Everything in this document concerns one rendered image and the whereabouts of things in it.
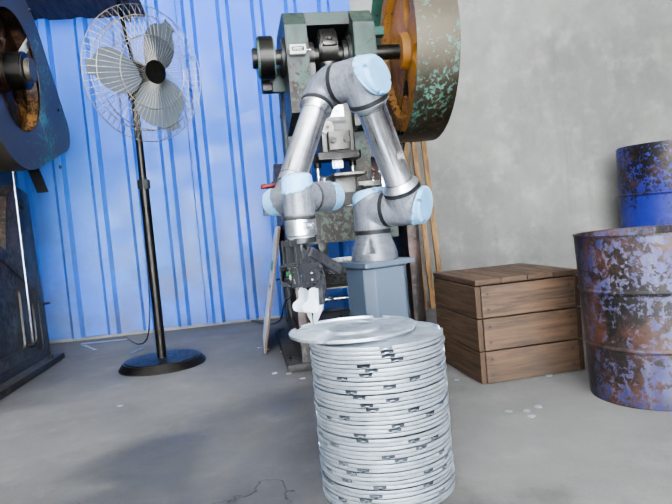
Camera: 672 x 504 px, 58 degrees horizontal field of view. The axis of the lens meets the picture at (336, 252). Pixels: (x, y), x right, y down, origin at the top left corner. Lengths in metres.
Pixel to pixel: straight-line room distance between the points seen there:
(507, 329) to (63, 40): 3.08
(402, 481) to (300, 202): 0.65
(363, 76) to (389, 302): 0.69
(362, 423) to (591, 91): 3.70
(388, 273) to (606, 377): 0.70
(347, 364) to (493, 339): 0.93
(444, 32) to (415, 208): 0.94
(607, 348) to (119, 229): 2.89
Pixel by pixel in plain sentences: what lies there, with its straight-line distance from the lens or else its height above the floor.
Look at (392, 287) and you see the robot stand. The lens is 1.90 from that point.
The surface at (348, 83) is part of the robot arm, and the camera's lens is 1.70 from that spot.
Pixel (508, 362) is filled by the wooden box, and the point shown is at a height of 0.06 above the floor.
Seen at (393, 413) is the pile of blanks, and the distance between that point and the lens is 1.22.
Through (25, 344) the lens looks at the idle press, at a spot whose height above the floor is 0.14.
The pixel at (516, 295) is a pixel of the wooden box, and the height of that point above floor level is 0.28.
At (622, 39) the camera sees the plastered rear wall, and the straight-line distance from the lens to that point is 4.82.
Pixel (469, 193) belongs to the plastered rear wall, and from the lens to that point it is 4.14.
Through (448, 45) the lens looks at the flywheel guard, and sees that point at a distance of 2.54.
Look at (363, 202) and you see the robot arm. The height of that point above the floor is 0.64.
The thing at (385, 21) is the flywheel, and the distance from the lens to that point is 3.16.
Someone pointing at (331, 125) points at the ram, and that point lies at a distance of 2.66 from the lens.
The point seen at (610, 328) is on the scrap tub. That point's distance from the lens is 1.86.
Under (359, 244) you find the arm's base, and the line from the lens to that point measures 1.91.
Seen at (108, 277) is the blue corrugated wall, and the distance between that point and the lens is 3.88.
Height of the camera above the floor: 0.59
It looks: 3 degrees down
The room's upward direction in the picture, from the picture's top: 5 degrees counter-clockwise
